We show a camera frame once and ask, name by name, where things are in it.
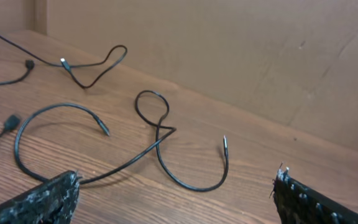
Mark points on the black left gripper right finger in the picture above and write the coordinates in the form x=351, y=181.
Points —
x=298, y=203

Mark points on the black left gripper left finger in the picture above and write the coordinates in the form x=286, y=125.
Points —
x=53, y=201

